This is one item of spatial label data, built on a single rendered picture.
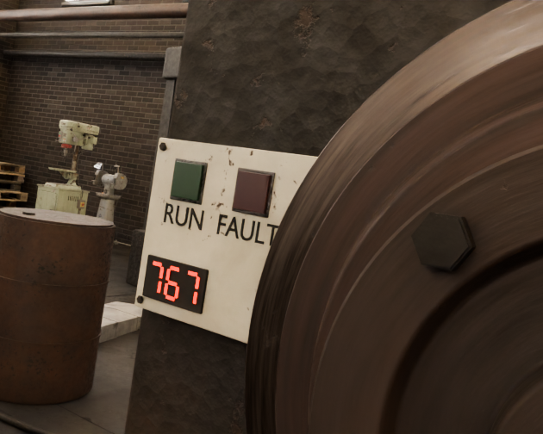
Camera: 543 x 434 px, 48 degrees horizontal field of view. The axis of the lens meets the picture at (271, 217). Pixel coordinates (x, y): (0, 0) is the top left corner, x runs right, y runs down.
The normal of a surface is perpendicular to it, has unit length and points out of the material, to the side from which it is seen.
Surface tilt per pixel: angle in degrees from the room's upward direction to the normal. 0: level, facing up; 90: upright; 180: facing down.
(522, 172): 90
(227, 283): 90
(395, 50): 90
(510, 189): 90
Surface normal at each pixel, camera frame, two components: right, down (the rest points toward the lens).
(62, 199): 0.83, 0.16
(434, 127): -0.54, -0.04
